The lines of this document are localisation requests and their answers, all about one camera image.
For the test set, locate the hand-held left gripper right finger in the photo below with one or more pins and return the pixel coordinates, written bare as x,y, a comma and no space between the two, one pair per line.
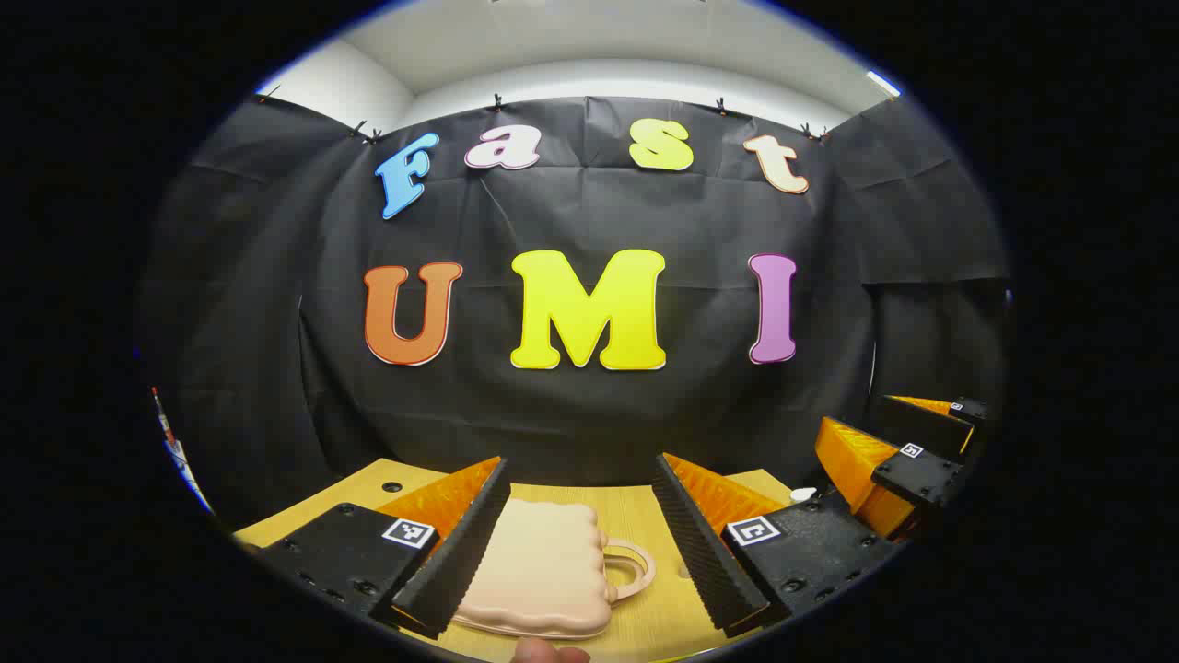
705,562

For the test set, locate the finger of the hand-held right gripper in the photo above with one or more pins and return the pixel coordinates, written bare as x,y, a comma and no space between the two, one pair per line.
921,419
921,474

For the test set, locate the ceiling light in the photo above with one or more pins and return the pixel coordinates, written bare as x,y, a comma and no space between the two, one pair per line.
882,83

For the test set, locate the row of black backdrop clips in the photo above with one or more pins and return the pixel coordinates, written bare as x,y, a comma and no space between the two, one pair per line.
497,99

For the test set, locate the black backdrop cloth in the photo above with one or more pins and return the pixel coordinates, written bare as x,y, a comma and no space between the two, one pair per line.
589,414

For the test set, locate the white pump bottle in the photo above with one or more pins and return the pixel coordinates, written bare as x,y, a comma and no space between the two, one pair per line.
803,494

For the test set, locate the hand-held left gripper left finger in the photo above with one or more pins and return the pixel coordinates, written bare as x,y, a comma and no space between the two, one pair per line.
461,562

